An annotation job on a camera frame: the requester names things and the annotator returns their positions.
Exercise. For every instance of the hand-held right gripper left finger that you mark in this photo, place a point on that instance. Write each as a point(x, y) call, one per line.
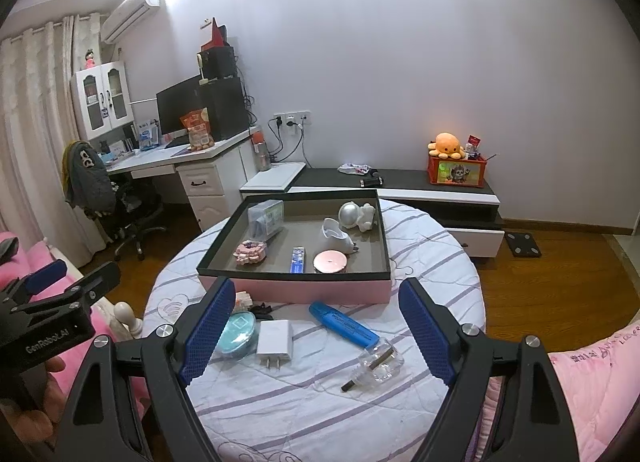
point(210, 327)

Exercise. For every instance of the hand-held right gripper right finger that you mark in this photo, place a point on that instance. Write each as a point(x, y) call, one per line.
point(425, 327)

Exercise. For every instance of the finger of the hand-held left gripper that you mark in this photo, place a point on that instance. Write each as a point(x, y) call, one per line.
point(45, 276)
point(97, 279)

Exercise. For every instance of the pink box with dark rim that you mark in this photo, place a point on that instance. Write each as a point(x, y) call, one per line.
point(300, 292)

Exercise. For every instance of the small blue box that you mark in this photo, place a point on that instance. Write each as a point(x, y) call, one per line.
point(298, 260)

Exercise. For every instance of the rose gold round case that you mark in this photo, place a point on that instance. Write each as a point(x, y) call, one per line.
point(330, 262)

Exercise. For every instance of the clear plastic box green label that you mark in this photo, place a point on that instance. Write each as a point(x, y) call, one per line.
point(266, 219)

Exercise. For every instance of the silver white astronaut figure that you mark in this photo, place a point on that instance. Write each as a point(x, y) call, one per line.
point(352, 214)

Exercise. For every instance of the person's left hand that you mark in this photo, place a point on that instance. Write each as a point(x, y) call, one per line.
point(52, 369)

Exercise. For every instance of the teal round case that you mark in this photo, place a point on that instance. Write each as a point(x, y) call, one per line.
point(240, 334)

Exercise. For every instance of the white pink block cat toy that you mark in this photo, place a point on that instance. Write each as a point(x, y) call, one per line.
point(243, 301)

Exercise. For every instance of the dark cloth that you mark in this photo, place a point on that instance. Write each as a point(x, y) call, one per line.
point(7, 249)

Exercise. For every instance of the black hair clip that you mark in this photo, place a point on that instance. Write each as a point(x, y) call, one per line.
point(261, 311)

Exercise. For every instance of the clear glass bottle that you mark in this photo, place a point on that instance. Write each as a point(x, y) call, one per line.
point(380, 362)

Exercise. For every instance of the white charger plug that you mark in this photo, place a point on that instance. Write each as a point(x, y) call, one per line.
point(274, 342)

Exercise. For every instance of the black office chair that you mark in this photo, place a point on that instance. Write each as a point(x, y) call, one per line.
point(132, 214)

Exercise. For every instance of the blue highlighter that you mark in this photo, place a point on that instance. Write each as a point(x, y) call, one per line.
point(345, 324)

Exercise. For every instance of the grey jacket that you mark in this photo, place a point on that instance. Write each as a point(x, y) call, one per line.
point(87, 177)

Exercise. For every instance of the round table striped cloth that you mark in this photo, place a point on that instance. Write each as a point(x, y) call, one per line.
point(310, 407)

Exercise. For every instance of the black floor scale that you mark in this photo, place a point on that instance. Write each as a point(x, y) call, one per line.
point(522, 243)

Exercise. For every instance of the black and white low cabinet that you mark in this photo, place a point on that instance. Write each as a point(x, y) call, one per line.
point(425, 197)

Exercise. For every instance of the cream curtain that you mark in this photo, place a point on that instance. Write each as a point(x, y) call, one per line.
point(35, 132)

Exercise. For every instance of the white desk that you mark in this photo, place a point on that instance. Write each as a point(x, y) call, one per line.
point(210, 182)

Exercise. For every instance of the blue tissue pack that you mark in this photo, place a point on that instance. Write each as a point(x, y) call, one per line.
point(148, 136)

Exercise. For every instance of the small black device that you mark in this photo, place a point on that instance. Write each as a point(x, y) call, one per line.
point(371, 181)

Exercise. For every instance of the orange storage box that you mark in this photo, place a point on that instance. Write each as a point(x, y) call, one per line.
point(457, 173)

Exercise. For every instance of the white printed cloth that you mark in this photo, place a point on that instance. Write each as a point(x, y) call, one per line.
point(355, 168)

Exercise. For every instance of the white glass door cabinet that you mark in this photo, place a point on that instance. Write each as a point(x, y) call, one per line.
point(102, 100)

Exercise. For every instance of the orange snack bag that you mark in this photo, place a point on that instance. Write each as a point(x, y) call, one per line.
point(197, 130)

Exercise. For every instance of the clear bottle with red cap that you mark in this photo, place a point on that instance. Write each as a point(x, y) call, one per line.
point(260, 152)

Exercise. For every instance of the pink embroidered quilt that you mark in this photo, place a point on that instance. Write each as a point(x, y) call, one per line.
point(600, 382)

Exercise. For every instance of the orange octopus plush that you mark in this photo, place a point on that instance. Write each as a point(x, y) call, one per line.
point(447, 145)

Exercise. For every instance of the black computer monitor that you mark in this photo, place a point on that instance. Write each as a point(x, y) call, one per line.
point(177, 105)

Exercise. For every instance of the black computer tower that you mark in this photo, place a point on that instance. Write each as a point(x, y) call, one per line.
point(227, 110)

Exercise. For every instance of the small doll figure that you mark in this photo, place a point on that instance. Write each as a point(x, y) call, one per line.
point(90, 58)

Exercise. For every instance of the black speaker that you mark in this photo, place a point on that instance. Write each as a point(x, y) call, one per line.
point(222, 62)

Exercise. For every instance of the white air conditioner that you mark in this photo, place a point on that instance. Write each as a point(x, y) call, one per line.
point(130, 15)

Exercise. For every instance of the white bed frame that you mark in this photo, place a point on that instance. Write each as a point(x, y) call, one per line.
point(125, 319)

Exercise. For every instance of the white wall outlet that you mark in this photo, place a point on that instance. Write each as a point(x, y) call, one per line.
point(292, 118)

